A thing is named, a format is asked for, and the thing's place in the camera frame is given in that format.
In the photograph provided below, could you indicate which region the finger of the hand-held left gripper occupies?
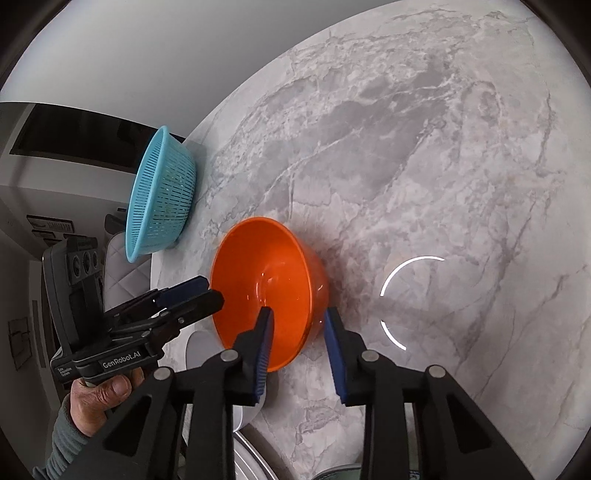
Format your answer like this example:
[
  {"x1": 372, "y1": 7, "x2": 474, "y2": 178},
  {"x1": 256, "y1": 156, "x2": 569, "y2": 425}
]
[
  {"x1": 113, "y1": 289, "x2": 226, "y2": 339},
  {"x1": 111, "y1": 275, "x2": 209, "y2": 320}
]

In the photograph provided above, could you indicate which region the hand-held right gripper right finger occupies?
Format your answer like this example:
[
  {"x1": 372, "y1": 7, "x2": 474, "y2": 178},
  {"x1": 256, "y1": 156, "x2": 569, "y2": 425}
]
[{"x1": 323, "y1": 307, "x2": 561, "y2": 480}]

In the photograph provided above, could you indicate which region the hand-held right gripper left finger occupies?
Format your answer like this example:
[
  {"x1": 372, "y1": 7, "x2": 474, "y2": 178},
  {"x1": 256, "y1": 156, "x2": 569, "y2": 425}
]
[{"x1": 32, "y1": 305, "x2": 276, "y2": 480}]

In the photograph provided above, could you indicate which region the orange bowl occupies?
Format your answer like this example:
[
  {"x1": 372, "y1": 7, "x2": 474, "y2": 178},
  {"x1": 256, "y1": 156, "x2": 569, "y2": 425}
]
[{"x1": 210, "y1": 217, "x2": 329, "y2": 374}]

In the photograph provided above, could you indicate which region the large white plate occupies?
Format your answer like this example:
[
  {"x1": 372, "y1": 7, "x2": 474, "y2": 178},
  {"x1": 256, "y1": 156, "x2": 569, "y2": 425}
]
[{"x1": 233, "y1": 427, "x2": 280, "y2": 480}]

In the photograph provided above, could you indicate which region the person's left forearm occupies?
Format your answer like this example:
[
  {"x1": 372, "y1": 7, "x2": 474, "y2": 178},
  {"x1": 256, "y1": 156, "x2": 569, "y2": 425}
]
[{"x1": 45, "y1": 396, "x2": 93, "y2": 476}]

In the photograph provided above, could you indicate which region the person's left hand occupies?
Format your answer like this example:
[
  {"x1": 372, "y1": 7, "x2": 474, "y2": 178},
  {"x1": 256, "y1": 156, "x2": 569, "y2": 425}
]
[{"x1": 69, "y1": 366, "x2": 146, "y2": 437}]

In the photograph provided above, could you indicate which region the white bowl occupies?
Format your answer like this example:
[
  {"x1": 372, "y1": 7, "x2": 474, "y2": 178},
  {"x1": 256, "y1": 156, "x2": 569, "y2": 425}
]
[{"x1": 185, "y1": 330, "x2": 267, "y2": 433}]

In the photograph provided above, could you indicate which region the grey upholstered chair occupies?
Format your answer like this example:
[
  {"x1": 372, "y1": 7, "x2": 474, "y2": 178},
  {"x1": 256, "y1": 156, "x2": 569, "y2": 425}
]
[{"x1": 104, "y1": 213, "x2": 153, "y2": 319}]

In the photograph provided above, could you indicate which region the blue plastic colander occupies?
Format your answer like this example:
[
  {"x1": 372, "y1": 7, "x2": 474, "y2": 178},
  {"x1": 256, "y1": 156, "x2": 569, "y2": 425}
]
[{"x1": 126, "y1": 126, "x2": 198, "y2": 264}]

